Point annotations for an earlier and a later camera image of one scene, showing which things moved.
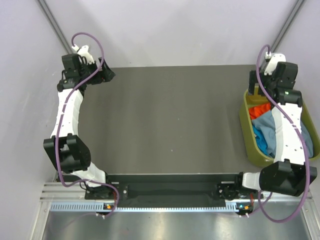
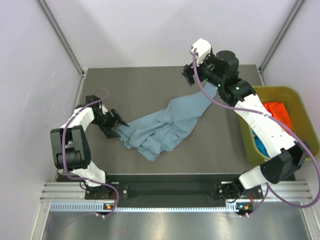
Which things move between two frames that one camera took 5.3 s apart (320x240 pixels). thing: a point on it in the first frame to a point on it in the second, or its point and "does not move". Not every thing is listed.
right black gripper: [253, 80] to [189, 72]
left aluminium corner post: [56, 26] does not move
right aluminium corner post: [287, 25] does not move
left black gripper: [106, 75] to [108, 130]
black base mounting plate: [171, 189] does not move
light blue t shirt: [266, 123] to [157, 133]
